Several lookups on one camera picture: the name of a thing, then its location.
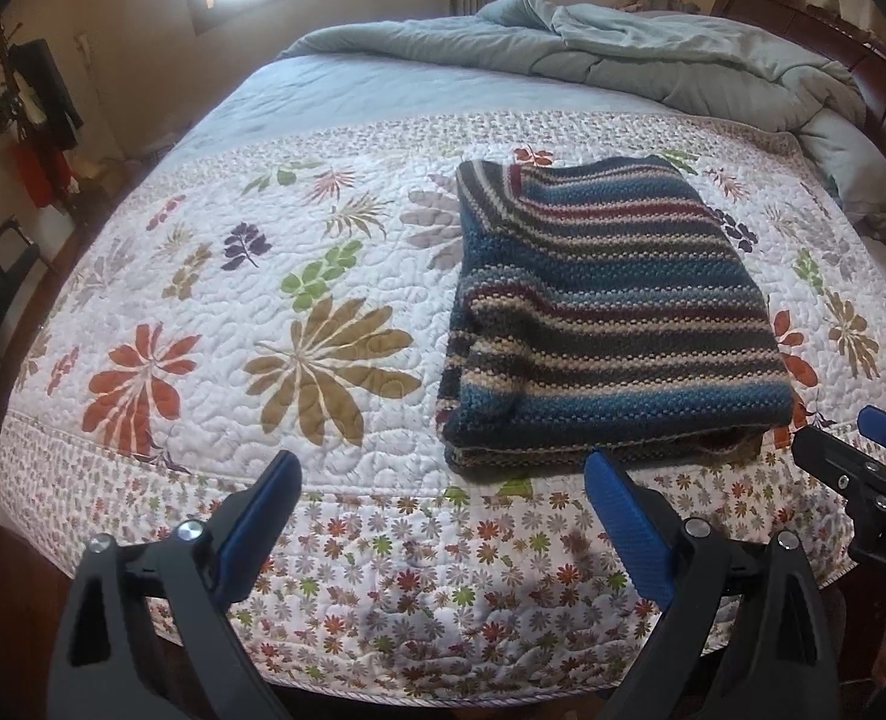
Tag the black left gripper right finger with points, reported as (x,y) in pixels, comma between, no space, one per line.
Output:
(779,661)

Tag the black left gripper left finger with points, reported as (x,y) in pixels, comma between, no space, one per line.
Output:
(106,661)

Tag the striped blue knit sweater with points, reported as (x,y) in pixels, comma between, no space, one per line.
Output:
(601,307)

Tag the coat rack with clothes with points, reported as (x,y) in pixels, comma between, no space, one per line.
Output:
(37,117)

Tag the floral white quilt bedspread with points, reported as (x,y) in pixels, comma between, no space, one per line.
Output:
(282,281)

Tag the grey rumpled comforter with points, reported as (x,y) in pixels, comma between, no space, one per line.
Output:
(697,64)

